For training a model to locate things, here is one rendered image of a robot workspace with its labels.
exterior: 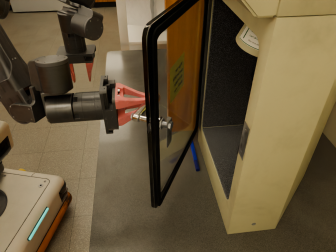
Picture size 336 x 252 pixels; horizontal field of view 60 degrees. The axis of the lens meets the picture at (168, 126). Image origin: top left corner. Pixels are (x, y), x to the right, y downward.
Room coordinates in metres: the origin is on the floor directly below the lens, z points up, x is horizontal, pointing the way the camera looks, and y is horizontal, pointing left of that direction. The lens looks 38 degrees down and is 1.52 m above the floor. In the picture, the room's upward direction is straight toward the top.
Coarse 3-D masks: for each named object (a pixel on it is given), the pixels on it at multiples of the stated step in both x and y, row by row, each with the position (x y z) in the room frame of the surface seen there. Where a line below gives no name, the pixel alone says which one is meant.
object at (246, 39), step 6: (240, 30) 0.52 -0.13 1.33; (246, 30) 0.49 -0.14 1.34; (240, 36) 0.50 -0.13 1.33; (246, 36) 0.48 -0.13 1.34; (252, 36) 0.47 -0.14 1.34; (240, 42) 0.49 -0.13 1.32; (246, 42) 0.48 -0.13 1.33; (252, 42) 0.47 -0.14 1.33; (246, 48) 0.47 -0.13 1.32; (252, 48) 0.46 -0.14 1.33; (258, 48) 0.45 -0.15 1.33; (252, 54) 0.45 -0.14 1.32
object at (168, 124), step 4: (168, 116) 0.43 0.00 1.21; (160, 120) 0.42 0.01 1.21; (164, 120) 0.43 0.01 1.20; (168, 120) 0.41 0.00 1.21; (160, 124) 0.41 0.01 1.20; (164, 124) 0.41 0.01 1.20; (168, 124) 0.41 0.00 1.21; (172, 124) 0.42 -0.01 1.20; (160, 128) 0.41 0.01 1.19; (168, 128) 0.41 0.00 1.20; (168, 132) 0.41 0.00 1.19; (168, 136) 0.41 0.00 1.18; (168, 140) 0.41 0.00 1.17; (168, 144) 0.41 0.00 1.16
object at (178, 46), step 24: (192, 24) 0.57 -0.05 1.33; (144, 48) 0.38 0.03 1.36; (168, 48) 0.45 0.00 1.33; (192, 48) 0.58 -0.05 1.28; (144, 72) 0.38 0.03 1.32; (168, 72) 0.45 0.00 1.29; (192, 72) 0.58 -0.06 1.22; (168, 96) 0.45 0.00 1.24; (192, 96) 0.60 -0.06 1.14; (192, 120) 0.61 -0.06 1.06; (168, 168) 0.45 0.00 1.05
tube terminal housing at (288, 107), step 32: (224, 0) 0.56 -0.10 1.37; (288, 0) 0.36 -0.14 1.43; (320, 0) 0.36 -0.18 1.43; (256, 32) 0.40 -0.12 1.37; (288, 32) 0.36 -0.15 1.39; (320, 32) 0.36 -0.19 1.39; (256, 64) 0.38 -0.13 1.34; (288, 64) 0.36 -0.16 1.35; (320, 64) 0.36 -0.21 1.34; (256, 96) 0.36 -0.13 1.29; (288, 96) 0.36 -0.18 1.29; (320, 96) 0.37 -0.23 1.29; (256, 128) 0.36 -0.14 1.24; (288, 128) 0.36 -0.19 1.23; (320, 128) 0.45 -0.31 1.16; (256, 160) 0.36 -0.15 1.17; (288, 160) 0.37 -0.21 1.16; (256, 192) 0.36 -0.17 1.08; (288, 192) 0.37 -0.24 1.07; (224, 224) 0.38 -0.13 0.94; (256, 224) 0.36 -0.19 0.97
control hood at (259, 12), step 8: (240, 0) 0.36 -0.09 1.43; (248, 0) 0.35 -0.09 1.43; (256, 0) 0.35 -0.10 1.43; (264, 0) 0.35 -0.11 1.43; (272, 0) 0.35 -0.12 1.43; (248, 8) 0.35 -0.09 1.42; (256, 8) 0.35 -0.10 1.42; (264, 8) 0.35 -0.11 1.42; (272, 8) 0.35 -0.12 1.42; (256, 16) 0.36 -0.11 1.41; (264, 16) 0.36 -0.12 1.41; (272, 16) 0.36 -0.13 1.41
